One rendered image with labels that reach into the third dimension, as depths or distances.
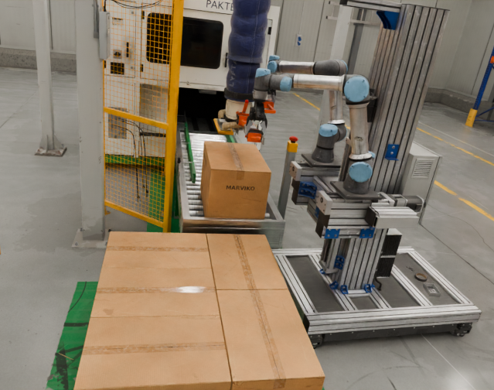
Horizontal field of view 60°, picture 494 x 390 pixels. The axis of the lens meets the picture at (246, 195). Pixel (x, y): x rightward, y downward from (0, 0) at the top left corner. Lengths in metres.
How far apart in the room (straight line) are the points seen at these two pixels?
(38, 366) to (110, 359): 0.87
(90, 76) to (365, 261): 2.29
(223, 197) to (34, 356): 1.43
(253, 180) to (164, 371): 1.40
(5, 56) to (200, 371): 10.41
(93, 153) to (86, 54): 0.71
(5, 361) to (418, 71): 2.77
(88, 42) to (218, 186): 1.33
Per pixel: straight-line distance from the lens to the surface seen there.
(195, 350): 1.96
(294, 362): 1.98
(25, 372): 2.73
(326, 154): 2.87
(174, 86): 3.30
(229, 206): 2.85
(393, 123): 2.65
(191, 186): 3.46
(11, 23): 11.69
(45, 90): 5.58
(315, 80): 2.37
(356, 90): 2.19
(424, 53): 2.66
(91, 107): 3.32
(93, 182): 3.51
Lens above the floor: 1.90
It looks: 23 degrees down
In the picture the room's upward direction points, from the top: 8 degrees clockwise
